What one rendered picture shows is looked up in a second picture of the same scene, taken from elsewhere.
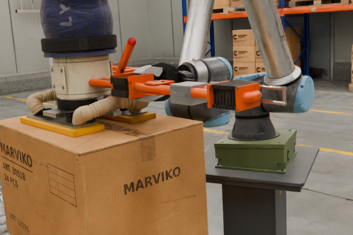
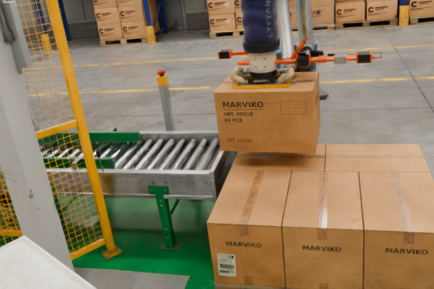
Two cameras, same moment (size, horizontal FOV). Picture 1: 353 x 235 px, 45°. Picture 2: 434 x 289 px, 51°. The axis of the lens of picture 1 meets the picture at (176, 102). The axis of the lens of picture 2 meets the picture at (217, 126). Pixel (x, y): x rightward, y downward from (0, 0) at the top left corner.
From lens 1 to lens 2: 2.22 m
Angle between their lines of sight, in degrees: 31
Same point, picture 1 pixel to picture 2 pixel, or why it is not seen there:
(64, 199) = (294, 113)
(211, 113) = (312, 67)
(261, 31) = (305, 22)
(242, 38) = (103, 0)
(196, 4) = (285, 13)
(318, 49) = (170, 4)
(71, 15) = (271, 31)
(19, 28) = not seen: outside the picture
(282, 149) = not seen: hidden behind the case
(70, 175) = (302, 101)
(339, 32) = not seen: outside the picture
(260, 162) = not seen: hidden behind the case
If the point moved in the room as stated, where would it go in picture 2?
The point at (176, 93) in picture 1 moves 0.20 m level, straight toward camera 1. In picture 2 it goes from (338, 60) to (365, 65)
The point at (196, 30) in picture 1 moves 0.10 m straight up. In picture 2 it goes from (289, 27) to (287, 12)
